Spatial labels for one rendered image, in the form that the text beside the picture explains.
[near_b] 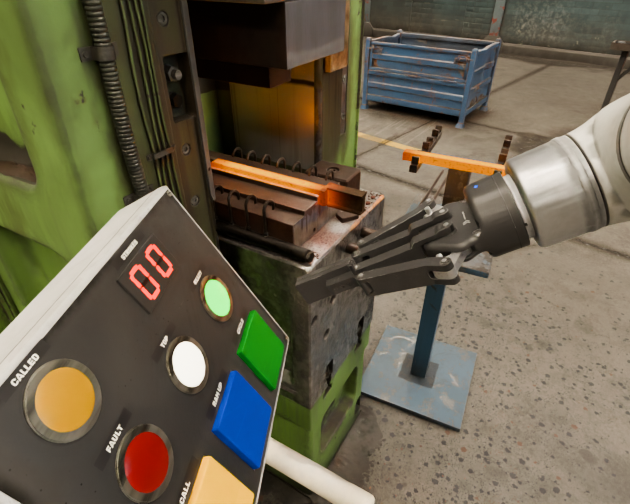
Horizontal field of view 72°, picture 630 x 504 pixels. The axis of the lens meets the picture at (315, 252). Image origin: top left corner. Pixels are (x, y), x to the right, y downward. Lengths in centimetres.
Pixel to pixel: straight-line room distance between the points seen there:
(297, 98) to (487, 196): 83
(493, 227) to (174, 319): 32
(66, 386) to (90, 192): 38
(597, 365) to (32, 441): 209
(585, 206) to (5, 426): 45
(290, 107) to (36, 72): 70
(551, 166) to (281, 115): 91
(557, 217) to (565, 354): 181
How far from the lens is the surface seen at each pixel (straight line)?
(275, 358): 58
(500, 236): 42
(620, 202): 43
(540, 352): 216
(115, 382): 40
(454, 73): 466
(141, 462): 40
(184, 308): 48
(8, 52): 69
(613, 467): 191
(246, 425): 50
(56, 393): 36
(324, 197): 92
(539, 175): 41
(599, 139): 42
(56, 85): 65
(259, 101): 126
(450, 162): 121
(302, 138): 121
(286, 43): 75
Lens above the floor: 142
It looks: 35 degrees down
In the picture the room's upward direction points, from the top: straight up
